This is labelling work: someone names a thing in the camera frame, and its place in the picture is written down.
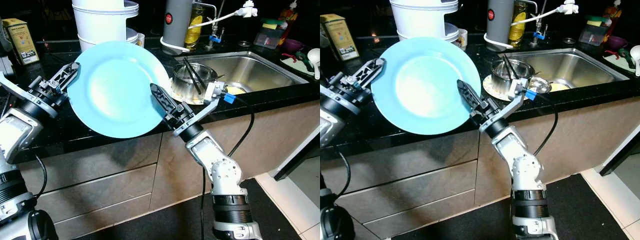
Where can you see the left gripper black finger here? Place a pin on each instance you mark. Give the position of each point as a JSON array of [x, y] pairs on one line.
[[370, 73], [65, 76]]

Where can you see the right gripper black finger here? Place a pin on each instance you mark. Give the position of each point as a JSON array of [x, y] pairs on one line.
[[164, 99], [470, 96]]

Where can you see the light blue plate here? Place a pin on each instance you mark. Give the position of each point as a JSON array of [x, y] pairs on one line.
[[425, 90], [115, 90]]

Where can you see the small steel bowl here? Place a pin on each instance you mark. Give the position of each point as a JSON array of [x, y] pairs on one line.
[[540, 85]]

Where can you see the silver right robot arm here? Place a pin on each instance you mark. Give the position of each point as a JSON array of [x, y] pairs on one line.
[[222, 172], [527, 172]]

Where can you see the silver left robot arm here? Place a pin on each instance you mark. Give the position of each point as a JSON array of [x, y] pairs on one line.
[[15, 135], [330, 130]]

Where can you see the green kitchen tool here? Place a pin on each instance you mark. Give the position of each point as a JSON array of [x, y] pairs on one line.
[[625, 54], [301, 57]]

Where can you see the red kitchen tool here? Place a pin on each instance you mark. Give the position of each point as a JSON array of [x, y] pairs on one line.
[[611, 51], [287, 54]]

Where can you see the patterned white plate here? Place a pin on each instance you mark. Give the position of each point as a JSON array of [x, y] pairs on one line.
[[495, 93], [187, 102]]

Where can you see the steel pot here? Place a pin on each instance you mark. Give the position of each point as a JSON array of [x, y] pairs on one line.
[[185, 85], [502, 80]]

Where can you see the white ladle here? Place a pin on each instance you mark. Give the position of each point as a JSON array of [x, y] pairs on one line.
[[314, 57], [636, 52]]

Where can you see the yellow green tin box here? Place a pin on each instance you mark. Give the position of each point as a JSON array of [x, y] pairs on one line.
[[20, 42], [340, 37]]

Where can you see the white printed cup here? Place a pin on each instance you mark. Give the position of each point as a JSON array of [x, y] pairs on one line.
[[461, 39], [140, 40]]

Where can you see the pale green cloth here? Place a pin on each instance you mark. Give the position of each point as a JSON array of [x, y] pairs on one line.
[[295, 64], [620, 62]]

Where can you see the white tiered storage rack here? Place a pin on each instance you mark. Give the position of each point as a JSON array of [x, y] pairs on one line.
[[102, 22], [422, 20]]

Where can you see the purple cup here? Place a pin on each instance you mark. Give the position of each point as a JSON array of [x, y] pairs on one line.
[[292, 45], [616, 42]]

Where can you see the grey cylinder water filter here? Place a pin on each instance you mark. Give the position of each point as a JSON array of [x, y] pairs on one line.
[[500, 22], [177, 25]]

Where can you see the grey drawer front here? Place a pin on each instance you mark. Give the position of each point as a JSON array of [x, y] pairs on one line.
[[95, 192], [400, 155], [90, 160], [105, 220], [425, 215], [410, 185]]

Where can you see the dark open door white edge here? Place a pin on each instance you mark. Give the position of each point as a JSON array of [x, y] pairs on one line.
[[620, 155], [300, 156]]

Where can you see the stainless steel sink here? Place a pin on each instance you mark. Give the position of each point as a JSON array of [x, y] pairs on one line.
[[585, 65], [265, 70]]

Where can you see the red bottle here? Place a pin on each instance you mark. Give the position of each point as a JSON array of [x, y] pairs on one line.
[[612, 12], [290, 15]]

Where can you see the clear plastic container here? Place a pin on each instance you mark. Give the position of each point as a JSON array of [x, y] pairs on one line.
[[592, 35], [267, 39]]

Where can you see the round metal sink plug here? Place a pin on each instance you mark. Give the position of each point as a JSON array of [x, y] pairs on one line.
[[244, 44], [569, 40]]

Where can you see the yellow green sponge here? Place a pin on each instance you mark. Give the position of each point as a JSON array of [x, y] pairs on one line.
[[274, 23], [597, 21]]

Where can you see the white faucet head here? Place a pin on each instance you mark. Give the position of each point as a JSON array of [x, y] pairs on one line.
[[248, 8], [569, 7]]

